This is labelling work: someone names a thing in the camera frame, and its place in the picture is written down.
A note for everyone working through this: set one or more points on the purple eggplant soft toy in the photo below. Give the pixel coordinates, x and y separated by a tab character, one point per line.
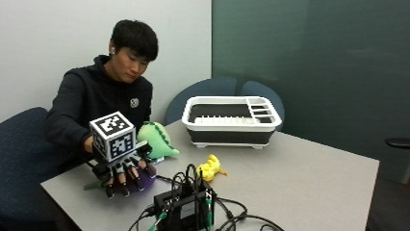
146	184

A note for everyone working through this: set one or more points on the black electronics box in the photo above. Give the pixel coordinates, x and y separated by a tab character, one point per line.
183	208

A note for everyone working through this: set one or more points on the blue speckled chair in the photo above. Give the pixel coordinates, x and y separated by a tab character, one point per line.
25	166

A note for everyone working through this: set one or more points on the white and black dish rack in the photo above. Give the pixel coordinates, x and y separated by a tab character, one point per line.
230	120

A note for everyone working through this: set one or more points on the green dinosaur soft toy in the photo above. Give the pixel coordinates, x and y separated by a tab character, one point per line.
155	139

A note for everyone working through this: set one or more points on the yellow soft toy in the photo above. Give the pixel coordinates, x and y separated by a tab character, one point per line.
210	168

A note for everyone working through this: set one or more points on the black chair armrest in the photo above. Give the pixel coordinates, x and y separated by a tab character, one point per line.
398	142

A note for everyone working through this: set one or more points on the white marker cube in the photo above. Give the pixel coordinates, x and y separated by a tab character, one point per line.
113	134

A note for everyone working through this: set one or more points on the the person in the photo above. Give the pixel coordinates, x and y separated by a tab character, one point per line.
93	93

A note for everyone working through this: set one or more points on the blue round-backed chair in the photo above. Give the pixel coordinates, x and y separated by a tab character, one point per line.
199	96
265	93

